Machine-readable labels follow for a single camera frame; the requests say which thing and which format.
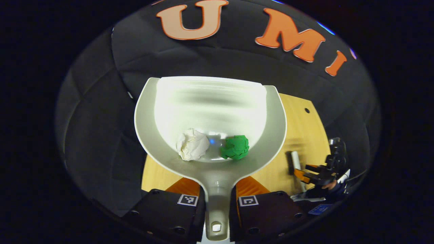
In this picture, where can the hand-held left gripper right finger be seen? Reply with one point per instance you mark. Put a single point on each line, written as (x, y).
(268, 211)

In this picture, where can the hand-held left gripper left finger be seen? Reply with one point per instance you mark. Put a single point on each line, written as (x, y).
(162, 210)

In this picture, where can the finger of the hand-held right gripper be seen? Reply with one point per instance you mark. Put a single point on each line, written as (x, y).
(313, 178)
(317, 167)

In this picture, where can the small white broom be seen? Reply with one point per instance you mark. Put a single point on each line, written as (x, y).
(295, 161)

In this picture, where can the green paper ball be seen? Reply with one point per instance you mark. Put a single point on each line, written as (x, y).
(235, 147)

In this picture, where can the white paper ball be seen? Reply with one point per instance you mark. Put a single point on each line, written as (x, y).
(192, 144)

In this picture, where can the white plastic dustpan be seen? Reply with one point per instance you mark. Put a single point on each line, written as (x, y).
(210, 101)

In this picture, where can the blue printed card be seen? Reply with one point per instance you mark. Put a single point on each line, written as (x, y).
(320, 209)

